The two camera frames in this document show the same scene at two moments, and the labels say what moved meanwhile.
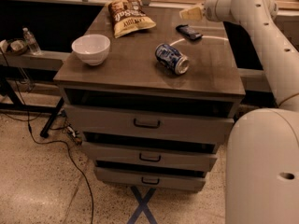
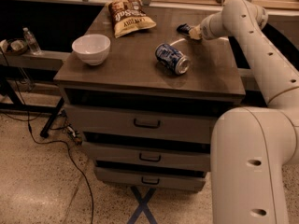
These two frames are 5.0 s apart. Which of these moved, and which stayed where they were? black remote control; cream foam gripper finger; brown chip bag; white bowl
Moved: cream foam gripper finger
Stayed: white bowl; brown chip bag; black remote control
